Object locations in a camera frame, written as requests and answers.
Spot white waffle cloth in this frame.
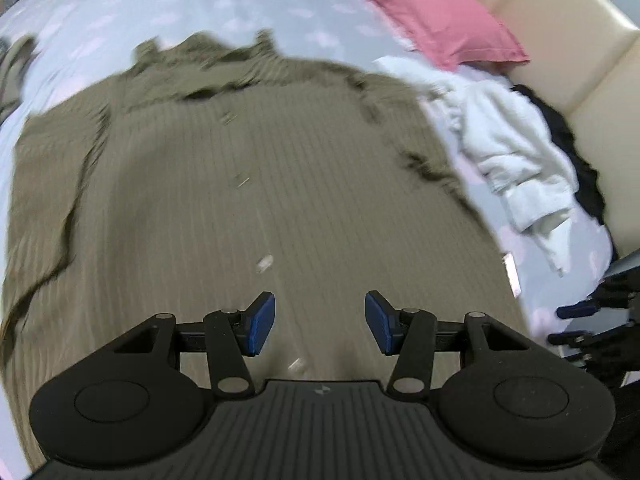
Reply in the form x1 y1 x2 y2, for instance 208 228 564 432
372 55 577 279

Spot olive striped shirt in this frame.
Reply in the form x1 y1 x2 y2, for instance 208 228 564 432
0 30 532 477

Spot pink pillow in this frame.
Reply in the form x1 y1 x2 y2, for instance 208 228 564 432
332 0 531 72

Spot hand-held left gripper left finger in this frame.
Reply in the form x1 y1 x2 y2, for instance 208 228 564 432
102 290 277 401

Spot black garment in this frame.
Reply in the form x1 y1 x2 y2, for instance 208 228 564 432
510 83 609 227

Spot beige padded headboard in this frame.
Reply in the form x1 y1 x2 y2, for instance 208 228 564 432
424 0 640 262

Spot folded beige pants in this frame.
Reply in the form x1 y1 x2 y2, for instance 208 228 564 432
0 35 39 122

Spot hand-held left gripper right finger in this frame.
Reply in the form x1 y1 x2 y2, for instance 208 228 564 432
364 290 543 397

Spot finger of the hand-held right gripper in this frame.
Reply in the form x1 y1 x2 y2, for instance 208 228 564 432
556 300 601 319
547 330 594 347

